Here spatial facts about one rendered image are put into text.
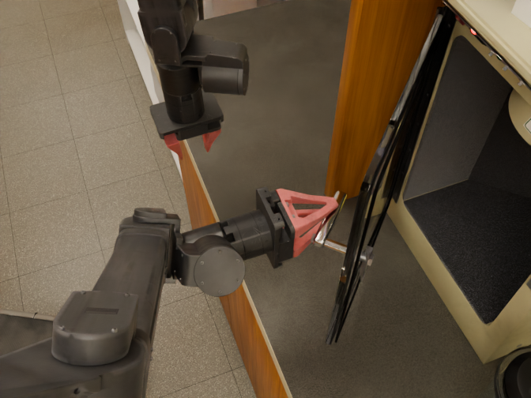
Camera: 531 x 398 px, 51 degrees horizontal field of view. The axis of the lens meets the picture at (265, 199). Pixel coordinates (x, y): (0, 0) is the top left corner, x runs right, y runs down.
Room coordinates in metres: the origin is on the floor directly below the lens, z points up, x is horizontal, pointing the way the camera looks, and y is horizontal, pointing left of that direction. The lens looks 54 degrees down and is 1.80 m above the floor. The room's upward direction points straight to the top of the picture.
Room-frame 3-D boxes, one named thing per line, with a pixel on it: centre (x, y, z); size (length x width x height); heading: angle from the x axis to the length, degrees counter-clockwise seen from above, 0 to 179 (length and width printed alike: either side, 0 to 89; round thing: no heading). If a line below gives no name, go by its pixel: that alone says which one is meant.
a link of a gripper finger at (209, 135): (0.62, 0.11, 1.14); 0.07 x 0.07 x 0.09; 22
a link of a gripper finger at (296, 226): (0.41, -0.05, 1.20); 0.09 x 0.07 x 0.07; 111
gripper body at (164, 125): (0.62, 0.12, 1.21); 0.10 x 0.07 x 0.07; 112
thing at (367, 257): (0.35, -0.12, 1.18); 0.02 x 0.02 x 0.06; 65
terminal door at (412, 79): (0.46, -0.16, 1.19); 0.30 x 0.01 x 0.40; 155
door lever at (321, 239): (0.40, -0.10, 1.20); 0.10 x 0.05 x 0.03; 155
